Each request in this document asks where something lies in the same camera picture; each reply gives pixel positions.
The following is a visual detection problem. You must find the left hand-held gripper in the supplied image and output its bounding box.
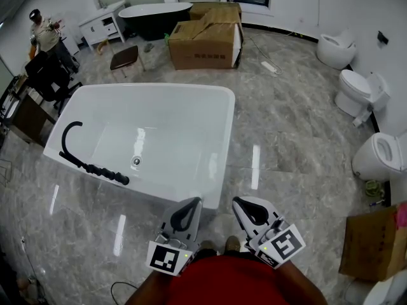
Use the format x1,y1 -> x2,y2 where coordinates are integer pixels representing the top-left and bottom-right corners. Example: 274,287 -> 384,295
146,196 -> 204,278

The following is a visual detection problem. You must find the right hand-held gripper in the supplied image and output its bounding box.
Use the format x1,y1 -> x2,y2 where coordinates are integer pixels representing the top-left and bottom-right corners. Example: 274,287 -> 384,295
231,196 -> 307,269

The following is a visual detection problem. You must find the white bathtub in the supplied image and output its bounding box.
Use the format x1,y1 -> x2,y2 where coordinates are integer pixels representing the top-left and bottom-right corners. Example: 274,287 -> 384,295
43,82 -> 237,210

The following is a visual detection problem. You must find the person's right forearm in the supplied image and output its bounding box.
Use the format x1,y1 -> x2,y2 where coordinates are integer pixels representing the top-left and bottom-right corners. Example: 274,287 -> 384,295
279,258 -> 329,305

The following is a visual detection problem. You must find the person's left forearm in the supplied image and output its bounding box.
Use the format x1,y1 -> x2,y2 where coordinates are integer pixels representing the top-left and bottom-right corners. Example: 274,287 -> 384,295
125,267 -> 181,305

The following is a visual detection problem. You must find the black bathtub faucet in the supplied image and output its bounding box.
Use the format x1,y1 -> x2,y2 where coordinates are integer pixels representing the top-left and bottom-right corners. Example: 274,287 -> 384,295
59,121 -> 130,186

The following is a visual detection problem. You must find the black freestanding bathtub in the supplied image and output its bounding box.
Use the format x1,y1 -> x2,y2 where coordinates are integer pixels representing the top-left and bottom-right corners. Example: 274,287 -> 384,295
118,2 -> 194,41

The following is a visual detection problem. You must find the person's right shoe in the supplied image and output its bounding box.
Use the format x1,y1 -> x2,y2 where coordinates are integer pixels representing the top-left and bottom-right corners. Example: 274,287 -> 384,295
224,236 -> 241,253

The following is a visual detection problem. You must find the person's red shirt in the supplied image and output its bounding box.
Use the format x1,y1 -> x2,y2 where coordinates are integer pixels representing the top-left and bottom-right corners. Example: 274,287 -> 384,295
165,255 -> 307,305

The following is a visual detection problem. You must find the flat cardboard box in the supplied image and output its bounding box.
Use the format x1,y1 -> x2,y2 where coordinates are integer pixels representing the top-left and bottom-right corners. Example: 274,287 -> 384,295
338,202 -> 407,283

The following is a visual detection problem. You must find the white toilet with open lid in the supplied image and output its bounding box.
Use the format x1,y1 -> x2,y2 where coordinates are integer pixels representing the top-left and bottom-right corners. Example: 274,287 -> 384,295
351,132 -> 407,183

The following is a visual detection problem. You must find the white power strip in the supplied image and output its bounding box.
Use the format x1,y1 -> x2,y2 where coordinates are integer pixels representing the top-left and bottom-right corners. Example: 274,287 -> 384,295
260,60 -> 278,74

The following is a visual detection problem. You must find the white ceramic fixture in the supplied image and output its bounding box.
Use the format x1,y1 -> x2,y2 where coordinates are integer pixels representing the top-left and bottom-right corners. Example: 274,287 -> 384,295
361,270 -> 407,305

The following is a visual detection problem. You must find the white toilet with closed lid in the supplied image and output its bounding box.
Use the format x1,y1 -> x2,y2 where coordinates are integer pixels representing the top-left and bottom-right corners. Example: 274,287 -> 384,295
333,69 -> 392,128

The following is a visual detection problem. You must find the brown wooden stool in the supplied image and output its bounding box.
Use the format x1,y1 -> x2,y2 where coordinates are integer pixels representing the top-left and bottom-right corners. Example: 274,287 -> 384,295
107,41 -> 146,83

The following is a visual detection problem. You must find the large open cardboard box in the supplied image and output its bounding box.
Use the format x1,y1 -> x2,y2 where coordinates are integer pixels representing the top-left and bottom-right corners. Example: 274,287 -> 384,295
167,8 -> 245,71

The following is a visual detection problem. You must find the brown wooden desk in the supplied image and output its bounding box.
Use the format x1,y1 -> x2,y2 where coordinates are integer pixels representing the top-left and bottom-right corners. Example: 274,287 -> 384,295
0,74 -> 59,147

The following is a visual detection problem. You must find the round white toilet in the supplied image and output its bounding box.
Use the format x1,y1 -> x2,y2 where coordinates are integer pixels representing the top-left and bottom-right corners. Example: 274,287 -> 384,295
315,29 -> 357,71

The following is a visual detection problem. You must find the black office chair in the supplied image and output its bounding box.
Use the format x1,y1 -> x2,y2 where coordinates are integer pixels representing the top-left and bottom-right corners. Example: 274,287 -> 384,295
24,50 -> 84,116

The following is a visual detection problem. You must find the closed cardboard box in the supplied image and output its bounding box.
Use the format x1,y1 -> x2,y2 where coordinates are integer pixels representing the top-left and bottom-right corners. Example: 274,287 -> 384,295
189,1 -> 243,22

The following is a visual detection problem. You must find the white vanity cabinet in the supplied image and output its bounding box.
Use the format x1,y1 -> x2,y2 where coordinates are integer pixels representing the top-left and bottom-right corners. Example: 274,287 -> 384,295
78,0 -> 128,51

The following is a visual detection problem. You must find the black floor cable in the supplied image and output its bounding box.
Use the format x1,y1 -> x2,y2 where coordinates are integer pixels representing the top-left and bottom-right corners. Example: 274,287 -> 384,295
109,281 -> 141,305

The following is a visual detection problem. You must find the green coiled hose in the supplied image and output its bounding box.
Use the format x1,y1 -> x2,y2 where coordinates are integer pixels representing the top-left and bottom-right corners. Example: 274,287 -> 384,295
364,179 -> 386,198

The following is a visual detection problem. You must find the white power cable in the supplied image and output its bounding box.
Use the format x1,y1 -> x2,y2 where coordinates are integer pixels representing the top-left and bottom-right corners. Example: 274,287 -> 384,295
244,32 -> 306,76

